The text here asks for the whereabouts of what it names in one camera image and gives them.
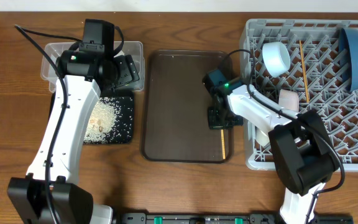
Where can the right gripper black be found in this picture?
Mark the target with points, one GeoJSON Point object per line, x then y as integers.
{"type": "Point", "coordinates": [214, 124]}

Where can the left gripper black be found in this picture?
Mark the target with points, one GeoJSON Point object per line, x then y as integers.
{"type": "Point", "coordinates": [129, 71]}

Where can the white cup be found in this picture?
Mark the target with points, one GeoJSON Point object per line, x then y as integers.
{"type": "Point", "coordinates": [261, 138]}

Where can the light blue rice bowl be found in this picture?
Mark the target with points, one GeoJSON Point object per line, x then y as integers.
{"type": "Point", "coordinates": [276, 58]}

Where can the wooden chopstick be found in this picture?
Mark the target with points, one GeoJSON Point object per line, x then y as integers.
{"type": "Point", "coordinates": [223, 145]}
{"type": "Point", "coordinates": [305, 81]}

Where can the dark blue bowl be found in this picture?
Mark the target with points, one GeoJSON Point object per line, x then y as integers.
{"type": "Point", "coordinates": [348, 40]}

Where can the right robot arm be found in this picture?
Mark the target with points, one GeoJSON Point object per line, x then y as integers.
{"type": "Point", "coordinates": [303, 155]}

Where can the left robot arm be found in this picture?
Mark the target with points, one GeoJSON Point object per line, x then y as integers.
{"type": "Point", "coordinates": [49, 192]}

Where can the grey dishwasher rack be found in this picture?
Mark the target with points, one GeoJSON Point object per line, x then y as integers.
{"type": "Point", "coordinates": [324, 70]}

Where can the brown serving tray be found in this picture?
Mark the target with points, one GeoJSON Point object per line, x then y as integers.
{"type": "Point", "coordinates": [175, 124]}

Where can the black plastic tray bin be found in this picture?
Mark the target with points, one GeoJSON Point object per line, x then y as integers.
{"type": "Point", "coordinates": [123, 124]}

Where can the spilled white rice pile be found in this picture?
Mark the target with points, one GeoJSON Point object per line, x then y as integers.
{"type": "Point", "coordinates": [104, 121]}

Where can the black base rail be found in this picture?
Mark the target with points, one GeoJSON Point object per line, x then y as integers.
{"type": "Point", "coordinates": [142, 218]}

